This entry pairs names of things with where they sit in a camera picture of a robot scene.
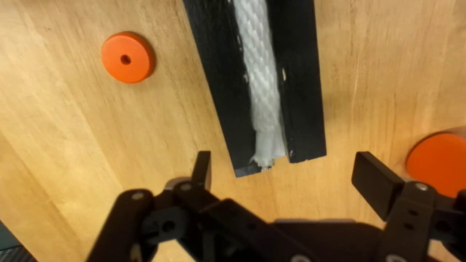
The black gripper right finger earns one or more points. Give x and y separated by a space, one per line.
417 223

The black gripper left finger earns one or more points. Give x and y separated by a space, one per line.
170 227

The long black grooved board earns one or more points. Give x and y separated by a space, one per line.
219 73

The orange plastic cup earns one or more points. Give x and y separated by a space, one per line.
439 162

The small orange disc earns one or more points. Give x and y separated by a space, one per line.
117 67

